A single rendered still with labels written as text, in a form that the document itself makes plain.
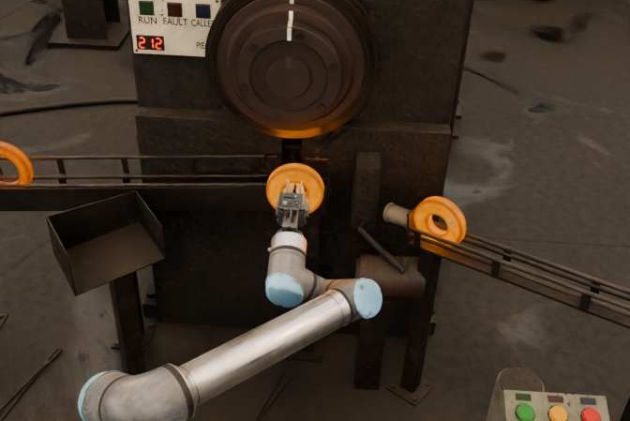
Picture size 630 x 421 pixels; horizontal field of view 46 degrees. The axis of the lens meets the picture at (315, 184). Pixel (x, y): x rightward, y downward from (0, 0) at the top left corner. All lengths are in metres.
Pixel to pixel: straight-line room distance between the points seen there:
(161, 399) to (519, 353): 1.66
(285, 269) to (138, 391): 0.49
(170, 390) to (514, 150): 2.84
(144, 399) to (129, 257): 0.79
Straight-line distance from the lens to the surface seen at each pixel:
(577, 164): 3.97
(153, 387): 1.45
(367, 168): 2.18
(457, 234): 2.11
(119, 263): 2.16
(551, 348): 2.88
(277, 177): 1.98
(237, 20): 1.98
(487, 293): 3.02
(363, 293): 1.70
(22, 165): 2.43
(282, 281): 1.74
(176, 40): 2.20
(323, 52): 1.91
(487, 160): 3.84
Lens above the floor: 1.97
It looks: 34 degrees down
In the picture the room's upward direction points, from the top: 2 degrees clockwise
